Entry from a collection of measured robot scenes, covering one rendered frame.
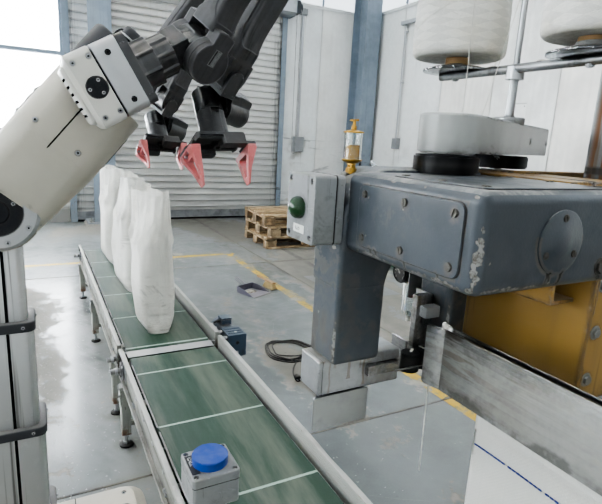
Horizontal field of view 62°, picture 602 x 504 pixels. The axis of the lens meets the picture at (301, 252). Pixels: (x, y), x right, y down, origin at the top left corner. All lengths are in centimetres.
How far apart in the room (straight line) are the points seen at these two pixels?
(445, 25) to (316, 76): 838
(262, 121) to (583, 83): 476
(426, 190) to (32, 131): 75
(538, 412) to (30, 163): 94
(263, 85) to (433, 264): 830
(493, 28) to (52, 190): 86
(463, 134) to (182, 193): 776
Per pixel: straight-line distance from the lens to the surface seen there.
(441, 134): 70
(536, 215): 54
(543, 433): 69
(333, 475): 165
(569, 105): 679
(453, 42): 95
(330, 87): 944
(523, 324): 84
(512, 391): 70
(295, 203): 65
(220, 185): 853
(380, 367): 78
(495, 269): 51
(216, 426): 187
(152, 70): 93
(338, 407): 78
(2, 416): 136
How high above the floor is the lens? 137
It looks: 13 degrees down
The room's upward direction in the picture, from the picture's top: 3 degrees clockwise
